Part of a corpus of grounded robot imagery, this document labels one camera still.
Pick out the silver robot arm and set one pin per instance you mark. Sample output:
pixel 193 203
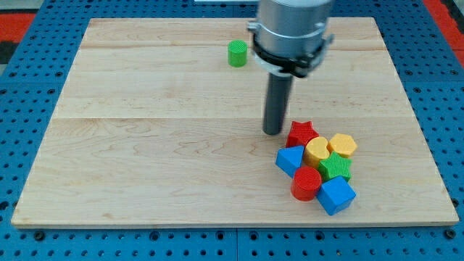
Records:
pixel 289 36

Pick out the blue triangle block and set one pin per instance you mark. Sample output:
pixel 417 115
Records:
pixel 289 159

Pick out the red star block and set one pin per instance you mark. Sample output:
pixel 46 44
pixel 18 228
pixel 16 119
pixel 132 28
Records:
pixel 300 134

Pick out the green cylinder block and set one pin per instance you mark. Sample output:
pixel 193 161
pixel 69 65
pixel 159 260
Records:
pixel 237 53

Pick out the yellow heart block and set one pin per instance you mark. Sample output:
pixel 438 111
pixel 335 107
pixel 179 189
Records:
pixel 315 151

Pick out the red cylinder block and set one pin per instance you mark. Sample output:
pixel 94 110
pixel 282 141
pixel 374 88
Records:
pixel 306 183

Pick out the green star block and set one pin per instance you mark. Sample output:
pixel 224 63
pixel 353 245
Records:
pixel 335 166

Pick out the yellow hexagon block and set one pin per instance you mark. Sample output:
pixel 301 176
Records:
pixel 342 144

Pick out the blue cube block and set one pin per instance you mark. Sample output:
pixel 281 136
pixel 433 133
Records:
pixel 335 195

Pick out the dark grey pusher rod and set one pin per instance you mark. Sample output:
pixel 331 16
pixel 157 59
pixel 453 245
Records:
pixel 277 97

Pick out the wooden board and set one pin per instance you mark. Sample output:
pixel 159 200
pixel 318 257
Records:
pixel 154 129

